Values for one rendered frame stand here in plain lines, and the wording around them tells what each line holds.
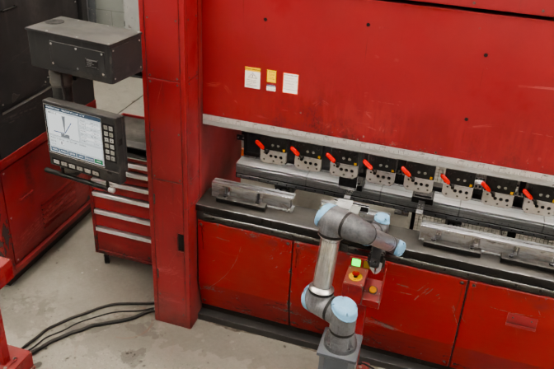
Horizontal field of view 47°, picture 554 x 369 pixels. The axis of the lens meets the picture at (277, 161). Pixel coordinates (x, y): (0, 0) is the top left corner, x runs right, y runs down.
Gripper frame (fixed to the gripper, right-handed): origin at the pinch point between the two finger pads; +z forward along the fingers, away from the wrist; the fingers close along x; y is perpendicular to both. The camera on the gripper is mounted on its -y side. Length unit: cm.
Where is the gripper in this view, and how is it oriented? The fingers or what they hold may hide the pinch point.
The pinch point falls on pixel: (374, 273)
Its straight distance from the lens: 338.5
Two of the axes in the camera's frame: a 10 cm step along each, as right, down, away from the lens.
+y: 3.0, -5.1, 8.1
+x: -9.5, -1.7, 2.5
